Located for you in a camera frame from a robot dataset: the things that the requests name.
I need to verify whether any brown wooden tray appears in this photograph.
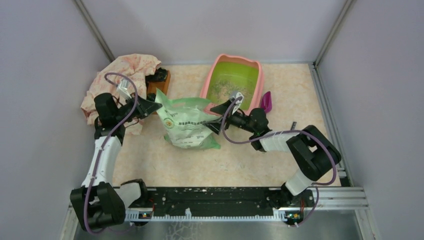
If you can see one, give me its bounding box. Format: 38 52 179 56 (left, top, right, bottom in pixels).
145 67 171 101

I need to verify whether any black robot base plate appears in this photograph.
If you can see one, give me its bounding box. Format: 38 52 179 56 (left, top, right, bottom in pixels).
129 187 315 217

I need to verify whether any pink floral crumpled cloth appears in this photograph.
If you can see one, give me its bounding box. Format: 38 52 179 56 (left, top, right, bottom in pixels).
80 53 162 126

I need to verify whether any aluminium frame rail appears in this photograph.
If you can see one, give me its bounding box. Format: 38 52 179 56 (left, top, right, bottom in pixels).
67 187 369 223

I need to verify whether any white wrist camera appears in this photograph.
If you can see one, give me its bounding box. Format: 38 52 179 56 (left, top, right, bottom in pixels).
116 79 132 101
229 91 244 114

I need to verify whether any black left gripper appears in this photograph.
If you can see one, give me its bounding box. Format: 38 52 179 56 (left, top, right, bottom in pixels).
114 91 162 123

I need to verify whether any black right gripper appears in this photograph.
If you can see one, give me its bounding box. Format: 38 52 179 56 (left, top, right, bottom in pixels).
203 99 257 135

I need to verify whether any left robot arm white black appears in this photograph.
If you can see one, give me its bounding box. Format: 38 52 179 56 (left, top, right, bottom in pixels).
70 93 162 234

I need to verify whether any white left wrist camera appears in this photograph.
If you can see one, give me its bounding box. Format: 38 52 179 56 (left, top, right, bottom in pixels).
116 79 132 101

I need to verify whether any green cat litter bag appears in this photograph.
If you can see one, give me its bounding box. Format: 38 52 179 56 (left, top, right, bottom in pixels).
155 89 221 150

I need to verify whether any pink green litter box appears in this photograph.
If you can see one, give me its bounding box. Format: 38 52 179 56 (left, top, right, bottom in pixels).
199 53 265 114

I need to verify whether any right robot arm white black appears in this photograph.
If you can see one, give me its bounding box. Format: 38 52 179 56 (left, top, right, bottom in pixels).
204 100 342 206

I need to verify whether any magenta plastic litter scoop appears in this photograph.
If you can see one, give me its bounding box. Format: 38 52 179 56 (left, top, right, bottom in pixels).
260 91 273 114

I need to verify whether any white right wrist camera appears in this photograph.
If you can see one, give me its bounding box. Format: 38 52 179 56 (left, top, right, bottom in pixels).
229 91 244 114

